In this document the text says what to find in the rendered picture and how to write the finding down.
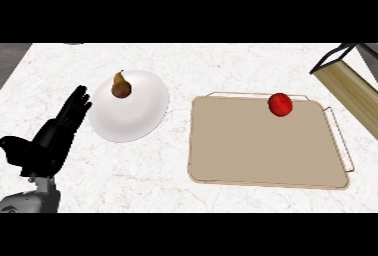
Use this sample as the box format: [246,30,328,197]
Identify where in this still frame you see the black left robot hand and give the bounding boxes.
[0,85,94,179]

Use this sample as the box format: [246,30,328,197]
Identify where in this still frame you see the red round squash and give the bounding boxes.
[268,92,295,118]

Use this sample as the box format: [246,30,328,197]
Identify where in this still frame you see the white oval plate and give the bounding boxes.
[88,69,172,144]

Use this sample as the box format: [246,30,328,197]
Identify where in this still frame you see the brown pear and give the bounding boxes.
[111,70,134,99]

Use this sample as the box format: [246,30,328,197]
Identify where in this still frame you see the beige tray with wire handles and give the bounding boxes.
[187,91,357,191]

